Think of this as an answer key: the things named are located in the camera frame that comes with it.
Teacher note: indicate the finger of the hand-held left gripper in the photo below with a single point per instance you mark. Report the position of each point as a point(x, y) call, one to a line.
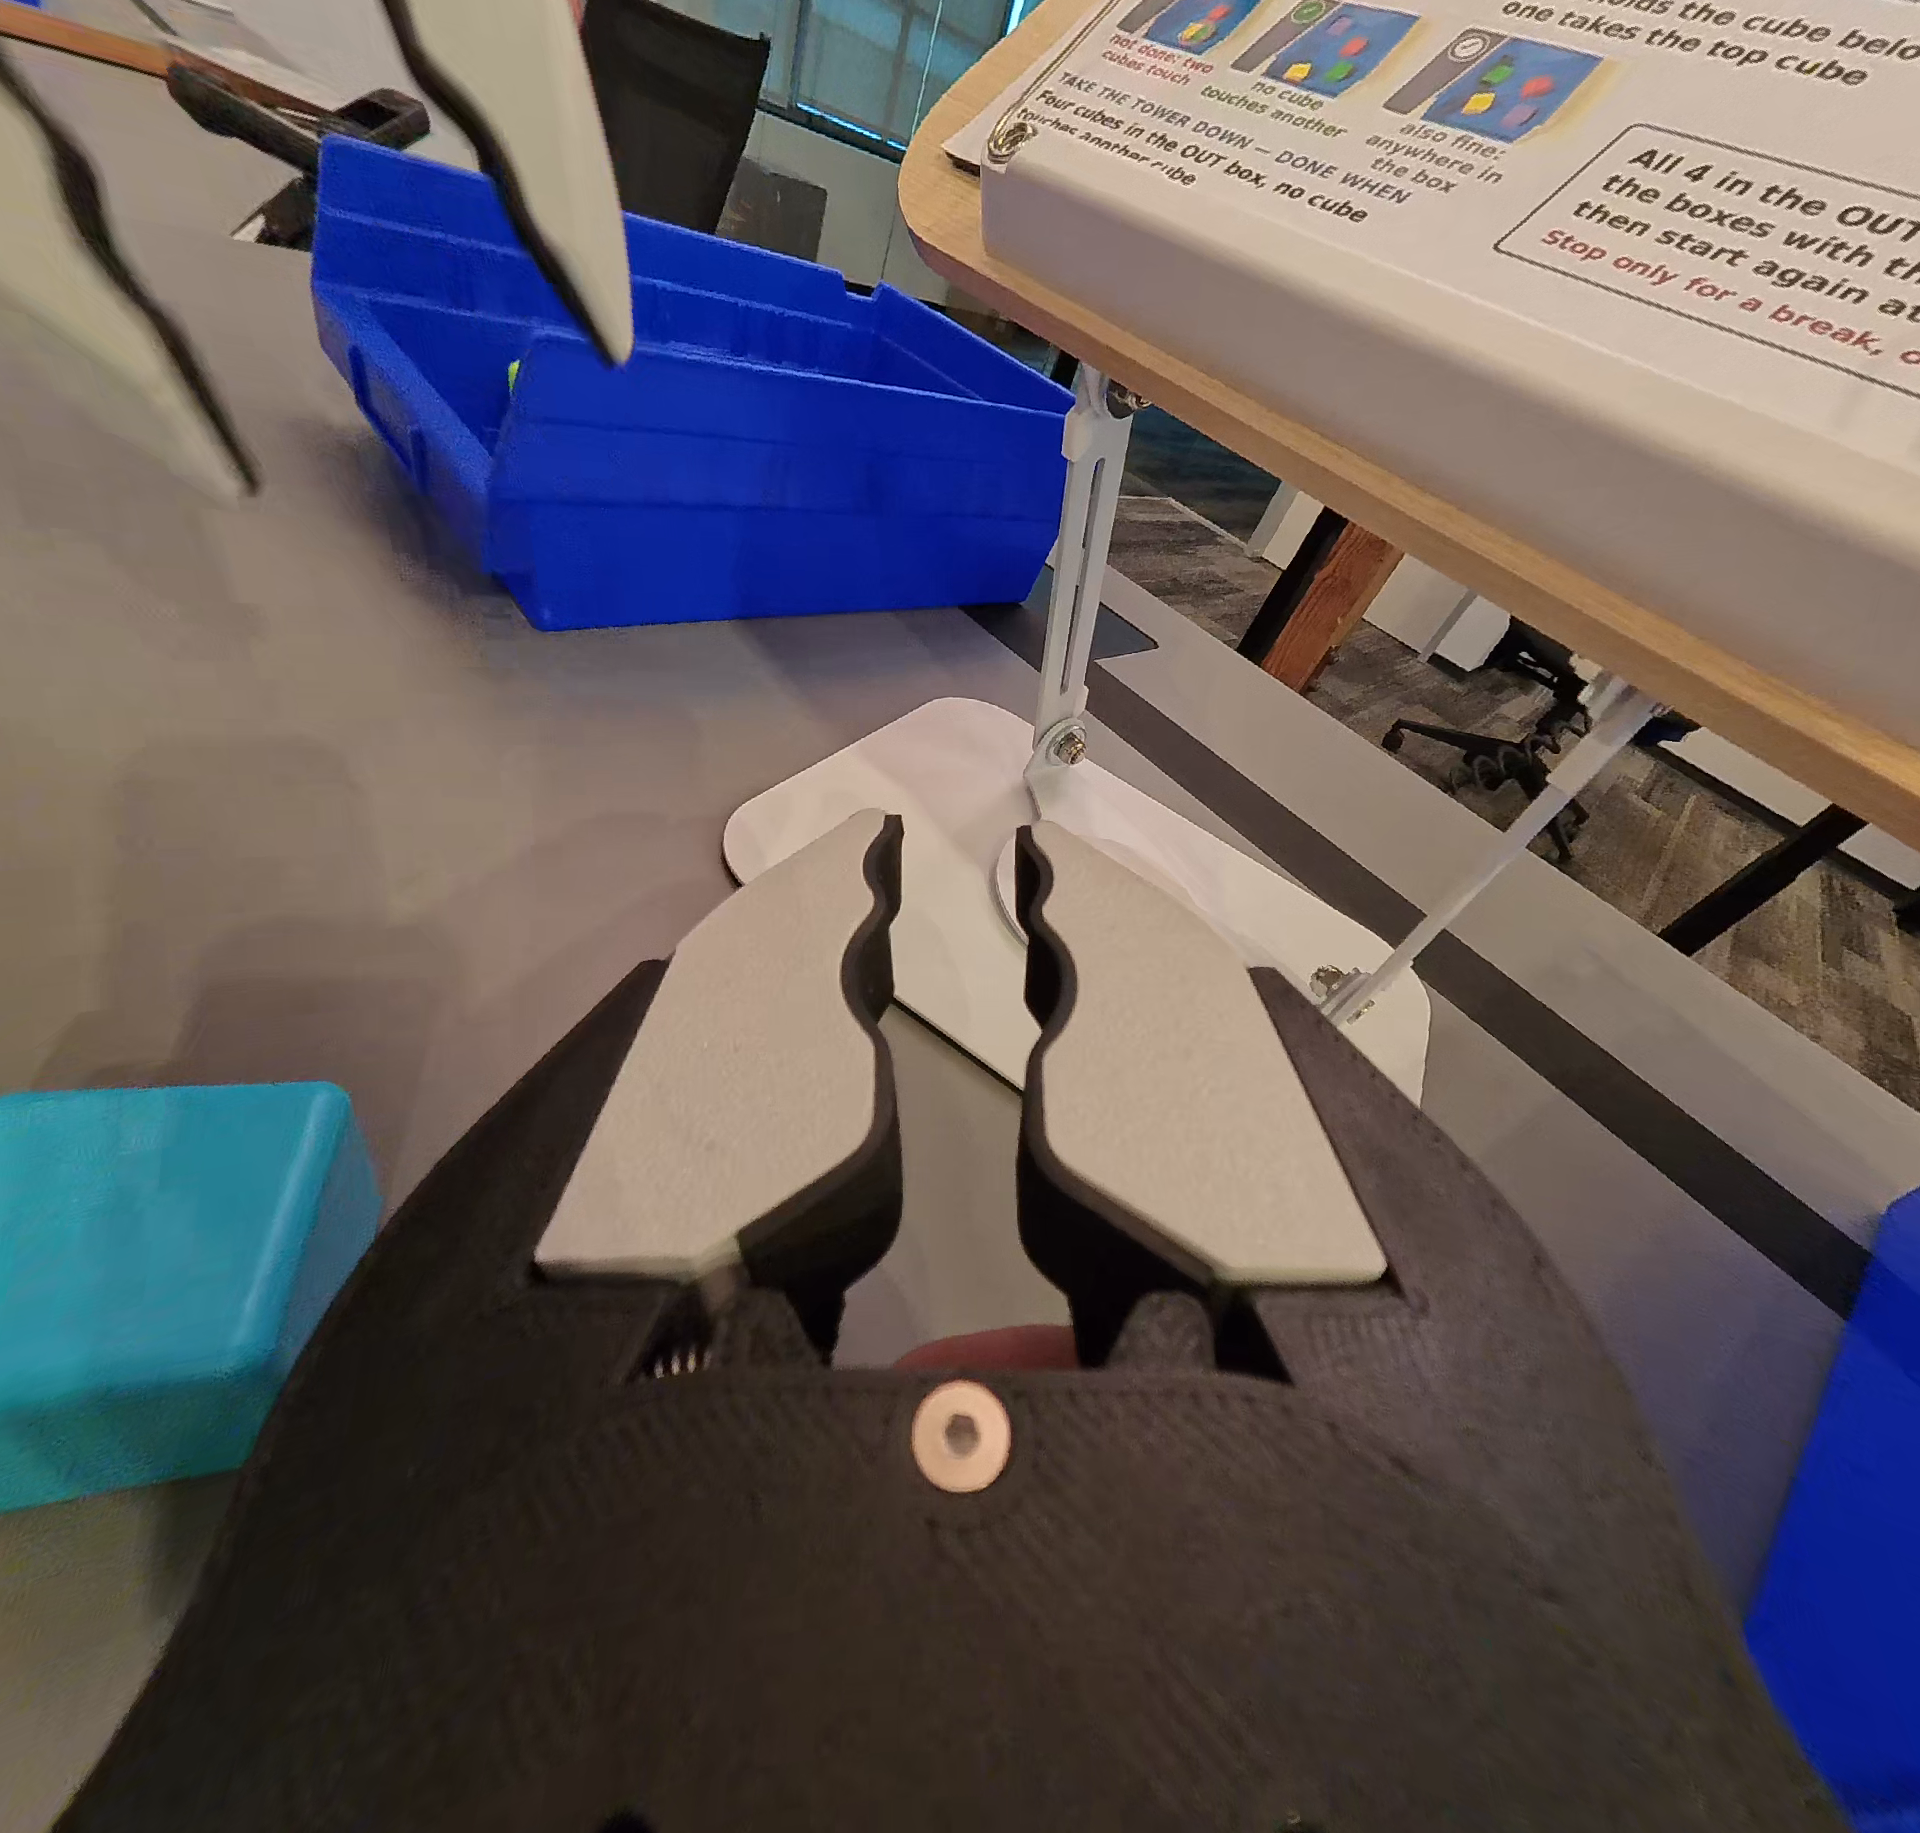
point(526, 92)
point(76, 258)

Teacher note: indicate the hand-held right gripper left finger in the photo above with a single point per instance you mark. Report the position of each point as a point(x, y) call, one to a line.
point(721, 1099)

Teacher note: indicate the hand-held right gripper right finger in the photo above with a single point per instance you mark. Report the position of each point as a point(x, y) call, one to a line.
point(1201, 1114)

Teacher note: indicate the blue plastic bin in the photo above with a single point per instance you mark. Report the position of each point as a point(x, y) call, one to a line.
point(1845, 1564)
point(750, 512)

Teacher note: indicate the cyan cube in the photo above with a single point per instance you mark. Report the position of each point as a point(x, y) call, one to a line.
point(166, 1294)

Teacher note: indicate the grey desk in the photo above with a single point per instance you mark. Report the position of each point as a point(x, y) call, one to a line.
point(450, 754)

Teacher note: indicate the black mesh office chair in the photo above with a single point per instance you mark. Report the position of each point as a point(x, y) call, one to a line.
point(676, 107)

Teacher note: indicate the thin wooden board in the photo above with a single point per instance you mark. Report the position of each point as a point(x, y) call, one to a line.
point(91, 41)

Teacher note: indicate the black device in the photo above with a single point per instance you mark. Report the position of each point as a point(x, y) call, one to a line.
point(300, 107)

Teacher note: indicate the white stand with wooden board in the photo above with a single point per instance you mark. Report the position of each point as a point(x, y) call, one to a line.
point(931, 782)

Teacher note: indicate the black swivel chair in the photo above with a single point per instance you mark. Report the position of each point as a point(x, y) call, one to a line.
point(1486, 739)

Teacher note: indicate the black table leg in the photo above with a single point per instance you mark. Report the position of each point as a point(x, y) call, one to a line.
point(1762, 881)

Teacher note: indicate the printed instruction sheet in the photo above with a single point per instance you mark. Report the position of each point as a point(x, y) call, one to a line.
point(1651, 137)

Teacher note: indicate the wooden post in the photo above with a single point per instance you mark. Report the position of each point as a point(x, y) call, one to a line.
point(1336, 602)

